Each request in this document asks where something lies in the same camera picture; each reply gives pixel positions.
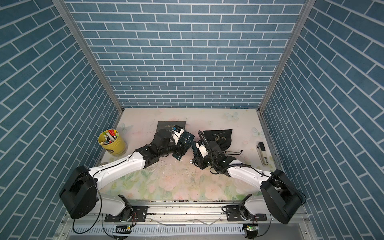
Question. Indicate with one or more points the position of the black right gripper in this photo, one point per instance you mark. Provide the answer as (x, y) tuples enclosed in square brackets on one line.
[(201, 163)]

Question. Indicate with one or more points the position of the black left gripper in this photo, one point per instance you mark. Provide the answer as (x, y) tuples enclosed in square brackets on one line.
[(182, 151)]

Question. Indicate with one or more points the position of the grey hair dryer bag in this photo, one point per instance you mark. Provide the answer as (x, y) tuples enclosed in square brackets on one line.
[(168, 125)]

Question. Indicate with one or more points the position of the black hair dryer bag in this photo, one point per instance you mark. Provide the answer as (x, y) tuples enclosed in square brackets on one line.
[(222, 137)]

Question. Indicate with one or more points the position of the black bag drawstring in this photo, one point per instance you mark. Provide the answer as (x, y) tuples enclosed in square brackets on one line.
[(234, 153)]

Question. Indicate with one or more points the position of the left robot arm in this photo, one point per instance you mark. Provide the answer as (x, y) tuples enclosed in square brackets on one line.
[(81, 193)]

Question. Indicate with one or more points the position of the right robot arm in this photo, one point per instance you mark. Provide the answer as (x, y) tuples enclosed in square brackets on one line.
[(281, 198)]

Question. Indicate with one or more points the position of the white black stapler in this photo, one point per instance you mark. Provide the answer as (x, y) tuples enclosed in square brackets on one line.
[(262, 153)]

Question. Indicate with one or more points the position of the yellow pen holder cup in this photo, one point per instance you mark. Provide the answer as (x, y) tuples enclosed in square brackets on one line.
[(114, 146)]

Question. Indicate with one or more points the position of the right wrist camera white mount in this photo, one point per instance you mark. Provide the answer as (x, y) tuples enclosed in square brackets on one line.
[(202, 149)]

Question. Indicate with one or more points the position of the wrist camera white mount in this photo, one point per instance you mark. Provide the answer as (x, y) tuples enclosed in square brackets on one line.
[(202, 149), (177, 131)]

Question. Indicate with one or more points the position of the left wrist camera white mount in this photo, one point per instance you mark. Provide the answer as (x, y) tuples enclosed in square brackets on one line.
[(177, 131)]

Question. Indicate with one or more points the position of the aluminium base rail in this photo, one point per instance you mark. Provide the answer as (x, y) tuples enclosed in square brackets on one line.
[(192, 220)]

